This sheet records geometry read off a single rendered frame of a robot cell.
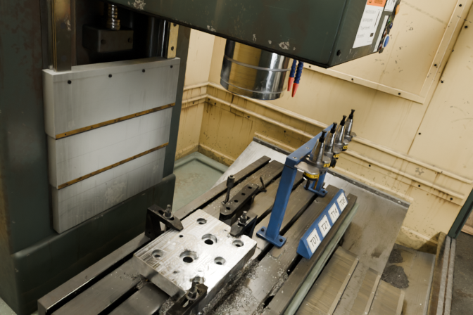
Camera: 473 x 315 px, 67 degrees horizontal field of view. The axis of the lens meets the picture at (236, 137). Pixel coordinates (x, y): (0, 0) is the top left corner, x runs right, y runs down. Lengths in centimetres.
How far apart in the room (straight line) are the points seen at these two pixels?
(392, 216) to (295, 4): 139
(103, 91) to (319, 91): 113
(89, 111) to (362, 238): 128
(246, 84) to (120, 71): 46
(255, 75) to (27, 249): 86
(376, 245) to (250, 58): 123
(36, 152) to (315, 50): 79
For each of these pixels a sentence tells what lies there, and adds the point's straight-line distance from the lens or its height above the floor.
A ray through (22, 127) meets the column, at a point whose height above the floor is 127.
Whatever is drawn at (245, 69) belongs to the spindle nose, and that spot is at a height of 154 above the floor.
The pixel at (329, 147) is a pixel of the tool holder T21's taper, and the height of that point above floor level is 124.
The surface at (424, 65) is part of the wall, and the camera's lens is 175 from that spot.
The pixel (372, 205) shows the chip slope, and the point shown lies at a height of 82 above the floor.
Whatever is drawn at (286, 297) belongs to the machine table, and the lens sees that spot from 115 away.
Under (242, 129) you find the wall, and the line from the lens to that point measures 214.
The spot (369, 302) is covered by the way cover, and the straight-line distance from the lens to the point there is 150.
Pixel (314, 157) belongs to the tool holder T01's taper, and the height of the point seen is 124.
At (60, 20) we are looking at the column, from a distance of 99.
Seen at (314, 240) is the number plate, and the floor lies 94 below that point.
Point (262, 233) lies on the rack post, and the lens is 132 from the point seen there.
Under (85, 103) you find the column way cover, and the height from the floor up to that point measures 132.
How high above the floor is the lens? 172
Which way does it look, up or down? 24 degrees down
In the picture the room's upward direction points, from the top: 11 degrees clockwise
